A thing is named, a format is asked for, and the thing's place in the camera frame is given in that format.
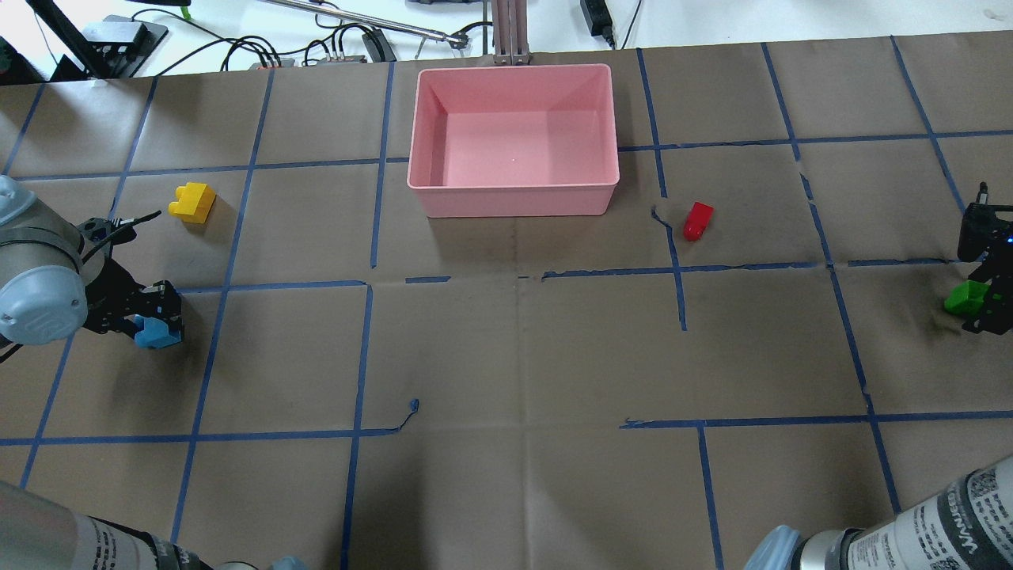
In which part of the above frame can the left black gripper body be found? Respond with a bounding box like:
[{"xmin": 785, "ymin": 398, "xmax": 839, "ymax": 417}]
[{"xmin": 83, "ymin": 257, "xmax": 153, "ymax": 333}]

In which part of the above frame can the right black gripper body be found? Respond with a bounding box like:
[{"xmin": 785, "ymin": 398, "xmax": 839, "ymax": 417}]
[{"xmin": 981, "ymin": 245, "xmax": 1012, "ymax": 333}]

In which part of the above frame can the green toy block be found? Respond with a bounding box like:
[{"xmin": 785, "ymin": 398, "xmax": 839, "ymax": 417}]
[{"xmin": 943, "ymin": 280, "xmax": 990, "ymax": 320}]

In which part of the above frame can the blue toy block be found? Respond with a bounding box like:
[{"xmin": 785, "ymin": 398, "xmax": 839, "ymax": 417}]
[{"xmin": 133, "ymin": 315, "xmax": 184, "ymax": 349}]

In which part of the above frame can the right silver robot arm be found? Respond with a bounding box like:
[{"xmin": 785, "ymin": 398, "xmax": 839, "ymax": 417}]
[{"xmin": 724, "ymin": 246, "xmax": 1011, "ymax": 569}]

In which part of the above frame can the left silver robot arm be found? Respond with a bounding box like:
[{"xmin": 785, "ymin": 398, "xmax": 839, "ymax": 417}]
[{"xmin": 1, "ymin": 176, "xmax": 207, "ymax": 569}]

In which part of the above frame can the pink plastic box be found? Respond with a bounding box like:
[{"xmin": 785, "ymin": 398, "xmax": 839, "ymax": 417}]
[{"xmin": 406, "ymin": 63, "xmax": 621, "ymax": 218}]

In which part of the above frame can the yellow toy block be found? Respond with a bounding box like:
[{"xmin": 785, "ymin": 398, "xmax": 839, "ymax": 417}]
[{"xmin": 168, "ymin": 183, "xmax": 218, "ymax": 225}]

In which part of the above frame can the red toy block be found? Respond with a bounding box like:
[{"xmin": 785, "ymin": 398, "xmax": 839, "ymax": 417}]
[{"xmin": 681, "ymin": 201, "xmax": 714, "ymax": 242}]

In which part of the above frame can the metal rod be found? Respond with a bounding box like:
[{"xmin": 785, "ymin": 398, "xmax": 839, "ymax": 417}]
[{"xmin": 264, "ymin": 1, "xmax": 470, "ymax": 48}]

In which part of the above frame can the black power adapter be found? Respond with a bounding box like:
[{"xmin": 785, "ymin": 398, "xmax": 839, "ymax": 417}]
[{"xmin": 579, "ymin": 0, "xmax": 616, "ymax": 48}]

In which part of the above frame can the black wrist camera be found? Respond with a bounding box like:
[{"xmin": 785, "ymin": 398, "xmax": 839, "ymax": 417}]
[{"xmin": 958, "ymin": 180, "xmax": 1012, "ymax": 262}]

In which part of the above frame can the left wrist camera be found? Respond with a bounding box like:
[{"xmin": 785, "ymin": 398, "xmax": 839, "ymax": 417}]
[{"xmin": 77, "ymin": 217, "xmax": 119, "ymax": 243}]

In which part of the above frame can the aluminium frame post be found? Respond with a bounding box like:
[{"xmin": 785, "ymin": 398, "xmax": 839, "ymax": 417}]
[{"xmin": 491, "ymin": 0, "xmax": 531, "ymax": 66}]

